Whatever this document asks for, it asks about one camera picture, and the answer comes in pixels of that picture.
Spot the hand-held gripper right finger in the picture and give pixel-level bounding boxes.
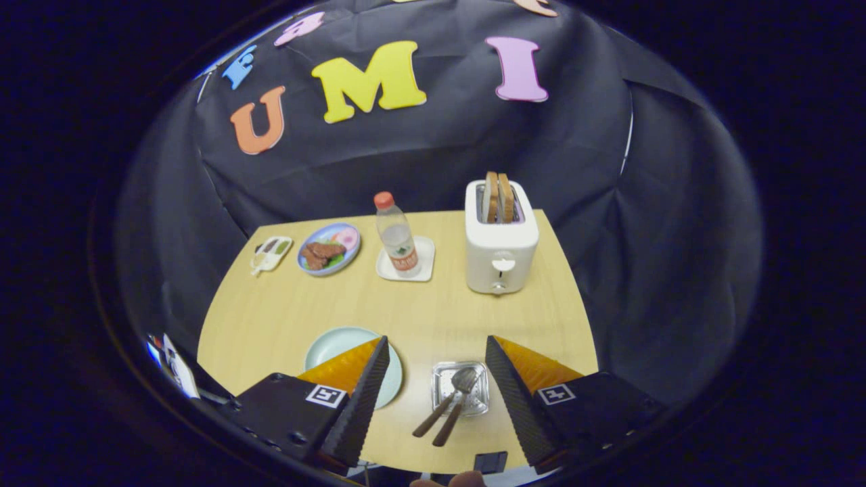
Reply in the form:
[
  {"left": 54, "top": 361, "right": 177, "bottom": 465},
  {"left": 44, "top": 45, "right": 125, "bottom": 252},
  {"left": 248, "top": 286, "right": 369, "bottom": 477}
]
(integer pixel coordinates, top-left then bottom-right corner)
[{"left": 484, "top": 335, "right": 667, "bottom": 474}]

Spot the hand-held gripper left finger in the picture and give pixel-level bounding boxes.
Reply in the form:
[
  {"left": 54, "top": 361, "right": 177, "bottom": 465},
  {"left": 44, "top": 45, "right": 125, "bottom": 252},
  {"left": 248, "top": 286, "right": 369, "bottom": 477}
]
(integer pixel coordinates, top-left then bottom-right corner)
[{"left": 223, "top": 335, "right": 391, "bottom": 474}]

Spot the metal fork wooden handle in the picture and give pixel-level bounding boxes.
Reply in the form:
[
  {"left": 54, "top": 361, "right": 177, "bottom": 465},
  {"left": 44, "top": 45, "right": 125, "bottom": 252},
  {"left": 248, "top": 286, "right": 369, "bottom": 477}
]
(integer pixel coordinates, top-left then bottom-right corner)
[{"left": 412, "top": 379, "right": 464, "bottom": 438}]

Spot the metal spoon wooden handle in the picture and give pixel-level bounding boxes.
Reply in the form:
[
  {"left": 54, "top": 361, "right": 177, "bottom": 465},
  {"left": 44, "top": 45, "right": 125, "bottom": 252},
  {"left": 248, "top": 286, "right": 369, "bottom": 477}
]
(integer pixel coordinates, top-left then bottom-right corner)
[{"left": 433, "top": 367, "right": 478, "bottom": 448}]

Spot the small black block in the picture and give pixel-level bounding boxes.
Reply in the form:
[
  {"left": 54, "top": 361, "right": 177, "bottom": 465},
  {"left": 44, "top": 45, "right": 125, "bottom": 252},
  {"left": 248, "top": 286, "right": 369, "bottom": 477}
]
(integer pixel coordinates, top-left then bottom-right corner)
[{"left": 473, "top": 450, "right": 509, "bottom": 475}]

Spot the pale green plate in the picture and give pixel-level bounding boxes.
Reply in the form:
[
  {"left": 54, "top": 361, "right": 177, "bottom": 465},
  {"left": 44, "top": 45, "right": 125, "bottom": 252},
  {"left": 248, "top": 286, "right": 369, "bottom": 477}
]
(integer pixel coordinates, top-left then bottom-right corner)
[{"left": 304, "top": 327, "right": 404, "bottom": 411}]

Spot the white toaster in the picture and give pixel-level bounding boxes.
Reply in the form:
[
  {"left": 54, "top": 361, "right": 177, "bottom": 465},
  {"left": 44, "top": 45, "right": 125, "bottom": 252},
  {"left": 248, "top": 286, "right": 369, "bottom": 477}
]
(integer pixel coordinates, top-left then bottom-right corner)
[{"left": 464, "top": 179, "right": 541, "bottom": 296}]

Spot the brown toy meat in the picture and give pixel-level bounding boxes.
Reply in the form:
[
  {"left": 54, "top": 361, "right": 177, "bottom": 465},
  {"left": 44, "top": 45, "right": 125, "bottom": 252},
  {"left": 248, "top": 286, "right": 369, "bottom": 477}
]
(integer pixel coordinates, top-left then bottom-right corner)
[{"left": 300, "top": 242, "right": 347, "bottom": 271}]

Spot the white square coaster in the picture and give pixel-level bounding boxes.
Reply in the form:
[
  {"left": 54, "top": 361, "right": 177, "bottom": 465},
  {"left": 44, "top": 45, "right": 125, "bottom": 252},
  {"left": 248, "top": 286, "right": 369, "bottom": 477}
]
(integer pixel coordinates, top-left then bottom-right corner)
[{"left": 375, "top": 235, "right": 436, "bottom": 283}]

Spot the clear water bottle red cap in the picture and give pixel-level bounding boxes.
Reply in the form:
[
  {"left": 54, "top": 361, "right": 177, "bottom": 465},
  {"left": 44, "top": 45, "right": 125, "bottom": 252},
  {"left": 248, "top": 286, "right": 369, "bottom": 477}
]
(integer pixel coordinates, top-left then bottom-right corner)
[{"left": 373, "top": 191, "right": 421, "bottom": 279}]

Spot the blue plate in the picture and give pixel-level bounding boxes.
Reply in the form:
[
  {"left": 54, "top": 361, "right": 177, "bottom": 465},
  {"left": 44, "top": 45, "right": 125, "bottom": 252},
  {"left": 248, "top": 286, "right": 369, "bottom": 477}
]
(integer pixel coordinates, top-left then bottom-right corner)
[{"left": 297, "top": 223, "right": 361, "bottom": 277}]

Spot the small white sauce dish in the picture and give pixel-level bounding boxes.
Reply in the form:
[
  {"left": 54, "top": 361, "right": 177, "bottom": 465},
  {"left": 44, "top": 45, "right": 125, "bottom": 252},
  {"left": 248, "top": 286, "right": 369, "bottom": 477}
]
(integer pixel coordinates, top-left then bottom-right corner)
[{"left": 250, "top": 235, "right": 294, "bottom": 277}]

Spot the white printed object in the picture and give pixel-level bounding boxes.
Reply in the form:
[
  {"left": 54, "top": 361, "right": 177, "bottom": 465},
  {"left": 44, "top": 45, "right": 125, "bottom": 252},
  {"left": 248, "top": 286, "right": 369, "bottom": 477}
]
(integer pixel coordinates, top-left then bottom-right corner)
[{"left": 145, "top": 331, "right": 202, "bottom": 400}]

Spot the brown toast slice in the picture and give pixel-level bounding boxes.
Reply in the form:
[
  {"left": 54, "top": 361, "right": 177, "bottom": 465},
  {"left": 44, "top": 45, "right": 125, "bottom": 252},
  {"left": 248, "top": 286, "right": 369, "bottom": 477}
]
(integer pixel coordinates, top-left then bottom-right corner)
[
  {"left": 482, "top": 171, "right": 500, "bottom": 225},
  {"left": 498, "top": 173, "right": 516, "bottom": 224}
]

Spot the black backdrop cloth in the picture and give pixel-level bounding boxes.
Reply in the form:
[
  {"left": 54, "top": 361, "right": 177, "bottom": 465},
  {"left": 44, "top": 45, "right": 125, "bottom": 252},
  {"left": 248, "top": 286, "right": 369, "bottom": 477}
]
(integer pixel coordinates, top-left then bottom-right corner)
[{"left": 115, "top": 0, "right": 765, "bottom": 407}]

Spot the metal wire basket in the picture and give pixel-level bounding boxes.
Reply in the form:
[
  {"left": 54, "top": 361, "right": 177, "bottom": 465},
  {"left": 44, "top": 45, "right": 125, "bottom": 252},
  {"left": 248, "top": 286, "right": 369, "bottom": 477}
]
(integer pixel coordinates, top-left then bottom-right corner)
[{"left": 432, "top": 361, "right": 490, "bottom": 417}]

